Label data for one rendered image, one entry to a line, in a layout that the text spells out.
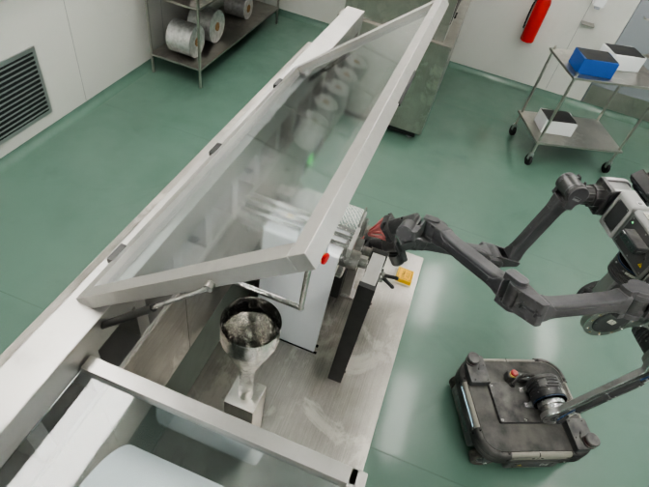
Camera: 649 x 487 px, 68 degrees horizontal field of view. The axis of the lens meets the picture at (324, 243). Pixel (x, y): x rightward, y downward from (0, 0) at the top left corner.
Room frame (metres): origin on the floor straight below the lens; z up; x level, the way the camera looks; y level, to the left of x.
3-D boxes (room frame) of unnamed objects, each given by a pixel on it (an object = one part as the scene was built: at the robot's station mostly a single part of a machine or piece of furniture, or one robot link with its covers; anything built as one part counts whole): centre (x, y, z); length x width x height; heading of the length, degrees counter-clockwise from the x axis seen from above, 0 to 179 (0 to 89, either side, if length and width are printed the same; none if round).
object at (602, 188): (1.52, -0.93, 1.45); 0.09 x 0.08 x 0.12; 13
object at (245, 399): (0.61, 0.12, 1.18); 0.14 x 0.14 x 0.57
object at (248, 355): (0.61, 0.12, 1.50); 0.14 x 0.14 x 0.06
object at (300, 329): (1.00, 0.10, 1.17); 0.34 x 0.05 x 0.54; 80
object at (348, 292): (1.26, -0.15, 1.05); 0.06 x 0.05 x 0.31; 80
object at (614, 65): (4.31, -2.06, 0.51); 0.91 x 0.58 x 1.02; 102
